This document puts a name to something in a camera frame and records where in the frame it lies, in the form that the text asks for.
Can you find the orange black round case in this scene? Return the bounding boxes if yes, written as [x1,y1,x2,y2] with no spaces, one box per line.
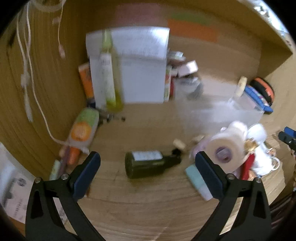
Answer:
[250,77,275,106]

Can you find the dark green bottle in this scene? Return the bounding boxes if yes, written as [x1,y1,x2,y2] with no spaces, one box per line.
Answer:
[125,148,184,179]

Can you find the red velvet pouch gold trim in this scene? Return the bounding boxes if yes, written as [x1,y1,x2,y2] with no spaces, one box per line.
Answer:
[239,139,259,181]

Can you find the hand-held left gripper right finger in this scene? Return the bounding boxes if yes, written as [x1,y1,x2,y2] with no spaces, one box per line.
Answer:
[192,151,271,241]

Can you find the cork stopper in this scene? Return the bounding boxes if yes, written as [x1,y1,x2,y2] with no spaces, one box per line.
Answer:
[173,138,187,149]

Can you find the yellow green bottle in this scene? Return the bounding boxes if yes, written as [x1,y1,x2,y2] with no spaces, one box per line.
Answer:
[100,30,125,113]

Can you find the clear plastic box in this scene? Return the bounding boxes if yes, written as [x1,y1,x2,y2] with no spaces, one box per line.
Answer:
[183,93,265,140]

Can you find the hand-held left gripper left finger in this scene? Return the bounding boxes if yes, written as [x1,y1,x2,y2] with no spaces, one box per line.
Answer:
[25,151,105,241]

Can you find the earphone cable with pink tip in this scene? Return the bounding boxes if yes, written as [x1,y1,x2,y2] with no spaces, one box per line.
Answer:
[52,0,66,58]

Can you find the small dark screws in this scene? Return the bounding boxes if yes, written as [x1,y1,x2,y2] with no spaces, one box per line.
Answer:
[99,112,127,123]

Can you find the orange tube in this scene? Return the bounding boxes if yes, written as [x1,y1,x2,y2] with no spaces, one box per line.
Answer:
[78,63,96,103]

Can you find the orange and green pouch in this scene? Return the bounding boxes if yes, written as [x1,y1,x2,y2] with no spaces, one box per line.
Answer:
[67,108,100,151]

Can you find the blue box lid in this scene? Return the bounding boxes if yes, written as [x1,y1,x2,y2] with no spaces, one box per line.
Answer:
[245,86,274,114]

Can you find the white power cable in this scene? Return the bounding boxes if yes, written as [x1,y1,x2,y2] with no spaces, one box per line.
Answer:
[16,0,70,146]

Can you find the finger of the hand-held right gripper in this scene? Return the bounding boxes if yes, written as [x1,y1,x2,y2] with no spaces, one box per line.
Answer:
[278,126,296,160]

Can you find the small white box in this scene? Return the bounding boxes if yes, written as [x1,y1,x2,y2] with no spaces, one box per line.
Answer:
[178,61,199,78]

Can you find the wooden desk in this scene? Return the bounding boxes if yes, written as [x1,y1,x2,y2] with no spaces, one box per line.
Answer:
[0,0,296,241]

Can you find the orange marker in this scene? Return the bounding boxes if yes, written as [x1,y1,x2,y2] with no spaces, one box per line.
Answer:
[68,147,80,165]

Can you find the cream tube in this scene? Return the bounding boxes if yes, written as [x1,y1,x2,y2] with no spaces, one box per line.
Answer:
[235,76,248,97]

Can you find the white tape roll purple core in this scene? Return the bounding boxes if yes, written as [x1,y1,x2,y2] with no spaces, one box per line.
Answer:
[206,122,247,174]

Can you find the printed white paper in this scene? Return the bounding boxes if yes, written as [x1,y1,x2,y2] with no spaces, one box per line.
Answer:
[0,142,67,226]

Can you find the pale marker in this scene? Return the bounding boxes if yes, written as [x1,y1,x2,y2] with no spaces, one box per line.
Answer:
[49,160,61,181]

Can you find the orange paper sheet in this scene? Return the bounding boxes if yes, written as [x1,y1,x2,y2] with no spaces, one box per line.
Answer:
[168,19,219,42]

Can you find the pink paper sheet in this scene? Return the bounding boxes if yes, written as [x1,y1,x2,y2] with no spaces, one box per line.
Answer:
[113,4,167,29]

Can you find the teal tube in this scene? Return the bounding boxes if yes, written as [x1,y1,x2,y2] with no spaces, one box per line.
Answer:
[185,164,213,202]

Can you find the white cloth bag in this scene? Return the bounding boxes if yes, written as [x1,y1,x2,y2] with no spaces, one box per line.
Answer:
[247,124,281,178]

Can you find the green paper sheet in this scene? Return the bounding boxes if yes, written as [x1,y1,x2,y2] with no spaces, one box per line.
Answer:
[171,13,212,25]

